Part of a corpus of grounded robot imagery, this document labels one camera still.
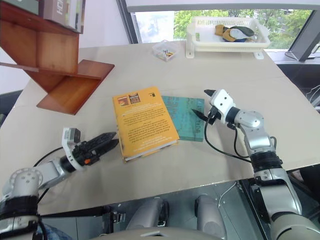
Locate wooden zigzag bookshelf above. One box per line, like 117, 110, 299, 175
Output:
0, 0, 116, 116

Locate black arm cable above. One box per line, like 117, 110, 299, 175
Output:
203, 112, 254, 164
31, 146, 64, 168

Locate grey brown boxed book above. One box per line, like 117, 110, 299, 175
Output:
39, 0, 86, 35

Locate teal hardcover book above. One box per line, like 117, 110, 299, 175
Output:
161, 95, 206, 143

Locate beige robot torso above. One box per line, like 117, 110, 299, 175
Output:
109, 225, 201, 240

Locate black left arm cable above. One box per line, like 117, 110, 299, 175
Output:
31, 146, 64, 168

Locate dark green cloth toy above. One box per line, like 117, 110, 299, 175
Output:
229, 25, 255, 38

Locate white plastic basket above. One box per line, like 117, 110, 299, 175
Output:
185, 15, 272, 60

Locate grey rounded robot leg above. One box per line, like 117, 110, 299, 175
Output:
194, 194, 228, 240
125, 196, 171, 231

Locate dark slanted window post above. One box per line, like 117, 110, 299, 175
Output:
115, 0, 141, 45
290, 9, 320, 63

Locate clear plastic container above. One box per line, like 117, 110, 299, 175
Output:
151, 39, 182, 63

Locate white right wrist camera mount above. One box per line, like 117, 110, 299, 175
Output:
209, 88, 237, 124

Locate white blue cloth toy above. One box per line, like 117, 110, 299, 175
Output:
223, 28, 258, 43

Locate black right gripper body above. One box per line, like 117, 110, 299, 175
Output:
206, 96, 223, 126

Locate orange hardcover book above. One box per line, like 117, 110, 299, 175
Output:
111, 86, 181, 165

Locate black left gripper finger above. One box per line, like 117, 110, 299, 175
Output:
86, 131, 118, 149
98, 139, 120, 158

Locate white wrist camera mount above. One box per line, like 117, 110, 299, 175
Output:
61, 127, 86, 172
209, 88, 237, 124

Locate blue patterned fabric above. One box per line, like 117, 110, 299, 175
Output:
36, 223, 74, 240

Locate yellow cloth toy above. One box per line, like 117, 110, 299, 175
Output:
214, 24, 231, 38

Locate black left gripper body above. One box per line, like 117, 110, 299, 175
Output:
72, 140, 103, 167

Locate thin white cable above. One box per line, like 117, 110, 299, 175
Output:
216, 181, 238, 209

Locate small colourful clips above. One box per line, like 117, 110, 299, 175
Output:
155, 48, 176, 61

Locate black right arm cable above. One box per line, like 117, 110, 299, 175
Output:
203, 112, 254, 164

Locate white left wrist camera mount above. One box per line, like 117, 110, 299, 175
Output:
61, 127, 86, 172

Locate dark green book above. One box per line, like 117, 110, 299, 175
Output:
13, 0, 46, 19

